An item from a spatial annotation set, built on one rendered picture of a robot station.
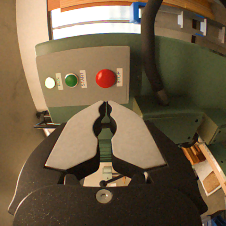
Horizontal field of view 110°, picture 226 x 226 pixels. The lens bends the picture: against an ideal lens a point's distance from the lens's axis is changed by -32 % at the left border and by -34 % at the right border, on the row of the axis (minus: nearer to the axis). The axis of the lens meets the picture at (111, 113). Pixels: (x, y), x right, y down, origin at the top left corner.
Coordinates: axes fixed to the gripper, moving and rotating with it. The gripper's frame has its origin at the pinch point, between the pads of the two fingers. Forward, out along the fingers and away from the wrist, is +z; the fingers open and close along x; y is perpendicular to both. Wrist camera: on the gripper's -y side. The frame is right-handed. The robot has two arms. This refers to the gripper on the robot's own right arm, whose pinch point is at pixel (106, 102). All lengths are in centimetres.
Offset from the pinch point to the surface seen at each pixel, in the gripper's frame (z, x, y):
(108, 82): 6.8, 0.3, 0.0
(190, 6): 110, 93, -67
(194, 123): 5.7, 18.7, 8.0
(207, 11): 113, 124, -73
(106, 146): 18.1, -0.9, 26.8
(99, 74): 6.8, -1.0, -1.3
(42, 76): 7.8, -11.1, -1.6
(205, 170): 7, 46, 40
